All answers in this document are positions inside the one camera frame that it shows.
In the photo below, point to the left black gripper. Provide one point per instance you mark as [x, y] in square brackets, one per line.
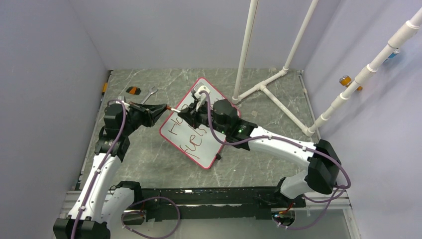
[151, 113]

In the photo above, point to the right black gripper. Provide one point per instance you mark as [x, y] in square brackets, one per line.
[191, 115]

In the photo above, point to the red-framed whiteboard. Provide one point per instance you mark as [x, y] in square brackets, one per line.
[197, 144]

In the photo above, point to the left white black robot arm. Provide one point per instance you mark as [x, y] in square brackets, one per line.
[93, 216]

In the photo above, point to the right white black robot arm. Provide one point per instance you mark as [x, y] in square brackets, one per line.
[318, 161]

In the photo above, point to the silver wrench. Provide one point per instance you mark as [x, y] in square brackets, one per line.
[151, 91]

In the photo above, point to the small orange black object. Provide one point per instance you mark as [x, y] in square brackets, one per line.
[133, 90]

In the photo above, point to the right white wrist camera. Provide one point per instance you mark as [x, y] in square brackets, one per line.
[199, 96]

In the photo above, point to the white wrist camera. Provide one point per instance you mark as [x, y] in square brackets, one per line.
[199, 96]
[123, 100]

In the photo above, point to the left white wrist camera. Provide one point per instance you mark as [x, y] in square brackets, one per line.
[123, 100]

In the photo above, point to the orange-handled tool at edge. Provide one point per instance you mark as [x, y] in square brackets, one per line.
[104, 89]

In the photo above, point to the orange wall knob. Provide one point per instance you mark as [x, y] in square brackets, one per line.
[345, 80]

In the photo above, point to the blue wall clip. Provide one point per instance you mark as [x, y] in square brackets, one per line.
[394, 53]

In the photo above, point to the white PVC pipe frame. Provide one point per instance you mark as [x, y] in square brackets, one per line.
[403, 34]

